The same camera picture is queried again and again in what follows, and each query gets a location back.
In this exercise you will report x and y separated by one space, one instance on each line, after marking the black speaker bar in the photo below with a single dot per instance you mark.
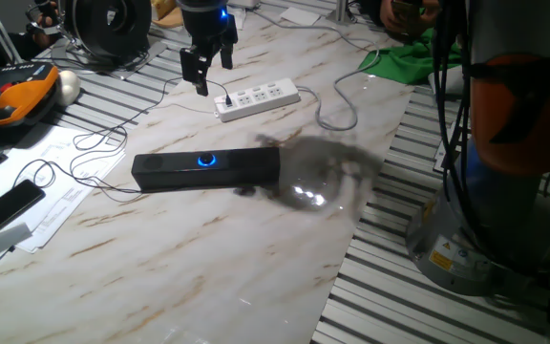
246 167

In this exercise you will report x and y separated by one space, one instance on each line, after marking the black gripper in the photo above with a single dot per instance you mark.
205 24

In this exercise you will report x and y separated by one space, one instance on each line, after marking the white foam sheet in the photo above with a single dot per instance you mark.
447 81

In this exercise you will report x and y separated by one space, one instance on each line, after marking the white printed paper sheets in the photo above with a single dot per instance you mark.
65 200

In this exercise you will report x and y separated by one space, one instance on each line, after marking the green cloth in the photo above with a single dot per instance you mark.
408 62

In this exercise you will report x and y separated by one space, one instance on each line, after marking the black smartphone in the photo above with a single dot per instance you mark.
5 208

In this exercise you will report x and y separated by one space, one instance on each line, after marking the black filament spool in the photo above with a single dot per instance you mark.
108 28

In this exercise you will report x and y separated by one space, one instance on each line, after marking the blue-lit speaker knob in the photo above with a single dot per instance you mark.
206 159

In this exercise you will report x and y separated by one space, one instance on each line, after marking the orange black teach pendant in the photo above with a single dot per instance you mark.
22 93

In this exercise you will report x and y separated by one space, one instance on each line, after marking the light wooden board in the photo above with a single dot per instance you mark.
167 19

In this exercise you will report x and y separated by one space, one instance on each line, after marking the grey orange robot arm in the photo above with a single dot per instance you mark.
504 215

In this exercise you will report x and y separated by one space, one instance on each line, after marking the white three-socket power strip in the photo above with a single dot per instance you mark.
260 98

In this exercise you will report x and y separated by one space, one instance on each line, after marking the white computer mouse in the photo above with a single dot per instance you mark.
68 86

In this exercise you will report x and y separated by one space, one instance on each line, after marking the white card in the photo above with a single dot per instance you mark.
300 16

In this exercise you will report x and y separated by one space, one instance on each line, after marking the bare human hand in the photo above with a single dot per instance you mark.
51 21
399 24

